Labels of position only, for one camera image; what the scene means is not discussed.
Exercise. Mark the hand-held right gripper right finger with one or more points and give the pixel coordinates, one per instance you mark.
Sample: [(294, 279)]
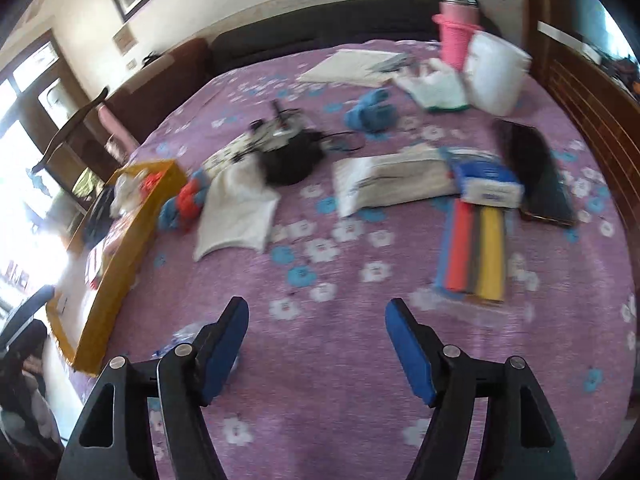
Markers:
[(407, 345)]

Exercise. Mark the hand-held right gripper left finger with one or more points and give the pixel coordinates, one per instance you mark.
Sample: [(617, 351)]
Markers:
[(227, 340)]

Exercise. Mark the zip bag of multicoloured strips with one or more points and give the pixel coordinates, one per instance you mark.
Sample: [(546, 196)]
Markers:
[(475, 255)]

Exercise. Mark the yellow cardboard box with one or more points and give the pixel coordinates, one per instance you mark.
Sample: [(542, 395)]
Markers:
[(115, 280)]

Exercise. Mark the white cloth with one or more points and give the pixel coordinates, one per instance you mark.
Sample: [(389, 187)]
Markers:
[(235, 210)]

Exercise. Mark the clear packet of white sheets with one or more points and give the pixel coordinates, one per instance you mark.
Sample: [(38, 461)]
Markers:
[(390, 180)]

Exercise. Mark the white printed bag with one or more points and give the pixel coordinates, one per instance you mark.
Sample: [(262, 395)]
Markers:
[(127, 190)]

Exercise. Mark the white and blue tissue pack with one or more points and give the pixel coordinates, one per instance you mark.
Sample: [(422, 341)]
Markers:
[(487, 180)]

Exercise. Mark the clear plastic bag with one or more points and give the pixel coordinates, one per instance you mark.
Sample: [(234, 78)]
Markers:
[(182, 334)]

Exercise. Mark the purple floral tablecloth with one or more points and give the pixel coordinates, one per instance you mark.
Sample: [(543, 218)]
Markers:
[(350, 285)]

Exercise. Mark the red and blue knit item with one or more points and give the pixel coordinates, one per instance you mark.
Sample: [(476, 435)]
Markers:
[(182, 202)]

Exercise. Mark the white printed packet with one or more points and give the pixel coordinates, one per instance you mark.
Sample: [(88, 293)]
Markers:
[(227, 155)]

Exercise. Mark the black cloth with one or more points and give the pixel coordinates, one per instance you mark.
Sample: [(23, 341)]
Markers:
[(292, 162)]

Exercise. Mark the black smartphone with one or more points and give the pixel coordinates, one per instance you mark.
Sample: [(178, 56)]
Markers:
[(540, 175)]

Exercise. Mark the blue cloth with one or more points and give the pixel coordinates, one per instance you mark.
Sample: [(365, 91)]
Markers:
[(372, 112)]

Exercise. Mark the white glove with green cuff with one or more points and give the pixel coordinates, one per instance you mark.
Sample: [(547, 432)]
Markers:
[(435, 90)]

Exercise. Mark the bright window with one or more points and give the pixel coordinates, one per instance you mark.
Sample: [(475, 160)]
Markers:
[(30, 160)]

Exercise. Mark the brown armchair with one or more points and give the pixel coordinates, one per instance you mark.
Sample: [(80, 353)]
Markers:
[(165, 80)]

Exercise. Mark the dark wooden chair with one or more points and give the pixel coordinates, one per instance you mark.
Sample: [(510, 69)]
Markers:
[(75, 120)]

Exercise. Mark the white tube packet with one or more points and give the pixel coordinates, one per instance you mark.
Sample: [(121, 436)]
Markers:
[(392, 62)]

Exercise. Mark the white plastic jar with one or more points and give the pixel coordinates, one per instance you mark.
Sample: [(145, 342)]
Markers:
[(495, 75)]

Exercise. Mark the stack of white papers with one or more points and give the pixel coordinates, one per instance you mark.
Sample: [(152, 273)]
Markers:
[(345, 67)]

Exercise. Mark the wooden cabinet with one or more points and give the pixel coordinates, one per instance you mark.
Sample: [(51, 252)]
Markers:
[(590, 105)]

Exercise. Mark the pink thermos bottle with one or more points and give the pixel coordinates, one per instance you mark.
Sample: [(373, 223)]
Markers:
[(452, 35)]

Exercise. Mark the flat white box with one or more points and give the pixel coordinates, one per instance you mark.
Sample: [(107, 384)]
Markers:
[(555, 30)]

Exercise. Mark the pile of small tools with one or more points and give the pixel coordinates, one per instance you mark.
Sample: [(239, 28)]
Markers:
[(622, 67)]

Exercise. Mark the small wall plaque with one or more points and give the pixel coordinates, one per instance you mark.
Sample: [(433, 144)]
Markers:
[(124, 39)]

